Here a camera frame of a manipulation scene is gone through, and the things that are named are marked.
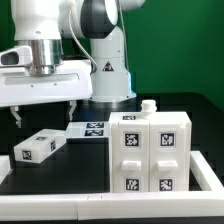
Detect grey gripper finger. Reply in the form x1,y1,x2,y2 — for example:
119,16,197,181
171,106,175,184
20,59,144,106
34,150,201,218
68,100,77,121
10,106,22,128

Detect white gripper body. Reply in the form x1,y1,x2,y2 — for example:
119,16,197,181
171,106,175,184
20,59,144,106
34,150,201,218
0,60,92,107

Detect white cabinet top block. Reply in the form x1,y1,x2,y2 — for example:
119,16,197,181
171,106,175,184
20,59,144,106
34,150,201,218
14,129,66,164

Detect white cabinet box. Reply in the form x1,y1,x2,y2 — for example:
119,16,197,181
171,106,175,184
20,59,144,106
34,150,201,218
109,112,192,193

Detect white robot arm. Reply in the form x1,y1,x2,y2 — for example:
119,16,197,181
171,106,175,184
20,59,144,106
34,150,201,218
0,0,145,123

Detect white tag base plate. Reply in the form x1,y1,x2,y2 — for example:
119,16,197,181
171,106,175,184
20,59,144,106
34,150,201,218
65,121,109,139

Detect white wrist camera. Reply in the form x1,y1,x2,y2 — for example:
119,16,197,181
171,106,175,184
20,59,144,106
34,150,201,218
0,45,33,67

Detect white U-shaped fence frame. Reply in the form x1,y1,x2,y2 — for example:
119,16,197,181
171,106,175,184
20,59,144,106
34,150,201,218
0,151,224,221

